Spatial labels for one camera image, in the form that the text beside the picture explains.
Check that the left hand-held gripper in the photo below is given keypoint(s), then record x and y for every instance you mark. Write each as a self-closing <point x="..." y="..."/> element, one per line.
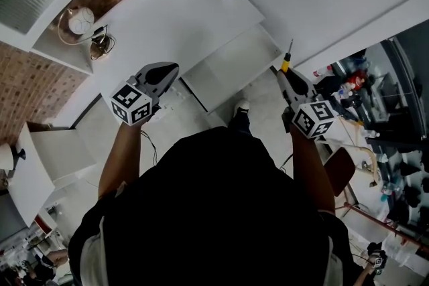
<point x="130" y="104"/>

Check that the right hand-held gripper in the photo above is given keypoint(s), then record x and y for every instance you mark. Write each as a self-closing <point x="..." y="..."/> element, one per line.
<point x="313" y="119"/>

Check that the white box tray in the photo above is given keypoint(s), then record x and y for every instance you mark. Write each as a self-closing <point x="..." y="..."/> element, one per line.
<point x="231" y="73"/>

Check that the person's left forearm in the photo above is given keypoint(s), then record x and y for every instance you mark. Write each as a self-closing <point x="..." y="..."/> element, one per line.
<point x="120" y="157"/>

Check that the person's right forearm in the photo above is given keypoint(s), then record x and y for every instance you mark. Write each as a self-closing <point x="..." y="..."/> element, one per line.
<point x="311" y="170"/>

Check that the white desk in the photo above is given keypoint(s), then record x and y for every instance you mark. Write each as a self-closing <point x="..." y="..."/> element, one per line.
<point x="151" y="26"/>

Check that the person's right shoe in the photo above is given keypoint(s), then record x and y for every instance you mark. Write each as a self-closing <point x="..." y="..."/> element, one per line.
<point x="242" y="105"/>

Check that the group of drink bottles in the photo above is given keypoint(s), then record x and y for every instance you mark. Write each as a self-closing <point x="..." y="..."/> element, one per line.
<point x="357" y="78"/>

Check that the person's right leg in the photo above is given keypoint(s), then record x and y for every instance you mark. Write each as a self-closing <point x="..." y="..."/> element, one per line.
<point x="239" y="122"/>

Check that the brown wooden chair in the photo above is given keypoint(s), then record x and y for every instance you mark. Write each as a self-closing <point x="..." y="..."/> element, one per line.
<point x="340" y="170"/>

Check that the dark framed glass window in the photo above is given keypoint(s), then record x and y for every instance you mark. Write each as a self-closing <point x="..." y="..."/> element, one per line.
<point x="412" y="77"/>

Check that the person's black shirt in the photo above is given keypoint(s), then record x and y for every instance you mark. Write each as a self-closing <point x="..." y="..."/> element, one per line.
<point x="207" y="211"/>

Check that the red metal pipe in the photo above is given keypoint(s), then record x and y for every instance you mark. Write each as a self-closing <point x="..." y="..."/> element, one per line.
<point x="368" y="217"/>

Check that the white bedside cabinet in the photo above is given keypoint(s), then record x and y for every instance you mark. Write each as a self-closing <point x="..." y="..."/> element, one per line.
<point x="30" y="184"/>

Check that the white shade table lamp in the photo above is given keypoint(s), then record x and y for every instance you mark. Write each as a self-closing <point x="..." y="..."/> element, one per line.
<point x="6" y="157"/>

